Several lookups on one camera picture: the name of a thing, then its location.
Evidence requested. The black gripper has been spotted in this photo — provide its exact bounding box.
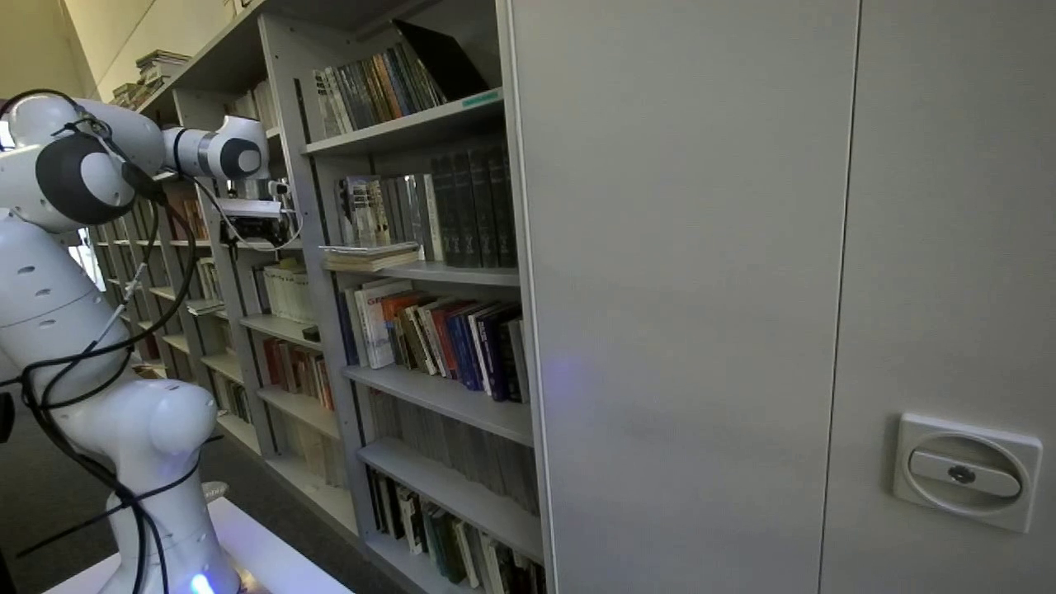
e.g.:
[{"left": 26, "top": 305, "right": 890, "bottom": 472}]
[{"left": 220, "top": 209, "right": 296, "bottom": 249}]

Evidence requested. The cream patterned spine book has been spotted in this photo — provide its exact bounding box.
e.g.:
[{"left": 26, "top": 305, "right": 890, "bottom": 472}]
[{"left": 340, "top": 175, "right": 384, "bottom": 249}]

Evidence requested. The flat-lying grey book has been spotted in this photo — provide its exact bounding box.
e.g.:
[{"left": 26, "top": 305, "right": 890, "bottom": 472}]
[{"left": 322, "top": 250, "right": 426, "bottom": 268}]

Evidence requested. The flat-lying cream book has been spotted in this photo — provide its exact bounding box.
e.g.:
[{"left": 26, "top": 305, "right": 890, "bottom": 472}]
[{"left": 327, "top": 261, "right": 426, "bottom": 276}]

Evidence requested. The grey metal bookshelf unit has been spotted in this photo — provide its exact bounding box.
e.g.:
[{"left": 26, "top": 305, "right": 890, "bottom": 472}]
[
  {"left": 256, "top": 0, "right": 550, "bottom": 594},
  {"left": 160, "top": 63, "right": 367, "bottom": 543},
  {"left": 87, "top": 96, "right": 242, "bottom": 441}
]

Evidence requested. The white book dark lettering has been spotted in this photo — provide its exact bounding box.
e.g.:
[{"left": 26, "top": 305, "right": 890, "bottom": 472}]
[{"left": 353, "top": 281, "right": 403, "bottom": 374}]

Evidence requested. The slim red book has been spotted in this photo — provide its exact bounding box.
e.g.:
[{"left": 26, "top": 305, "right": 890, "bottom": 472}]
[{"left": 426, "top": 302, "right": 458, "bottom": 384}]

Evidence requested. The cardboard box stack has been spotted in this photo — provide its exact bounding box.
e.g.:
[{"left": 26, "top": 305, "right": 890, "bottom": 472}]
[{"left": 109, "top": 46, "right": 198, "bottom": 111}]

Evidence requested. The slim blue book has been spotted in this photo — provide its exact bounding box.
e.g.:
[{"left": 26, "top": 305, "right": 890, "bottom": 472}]
[{"left": 446, "top": 310, "right": 488, "bottom": 397}]

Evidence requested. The grey cabinet turn handle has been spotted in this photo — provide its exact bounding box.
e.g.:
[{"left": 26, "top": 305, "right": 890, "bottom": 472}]
[{"left": 886, "top": 409, "right": 1046, "bottom": 539}]

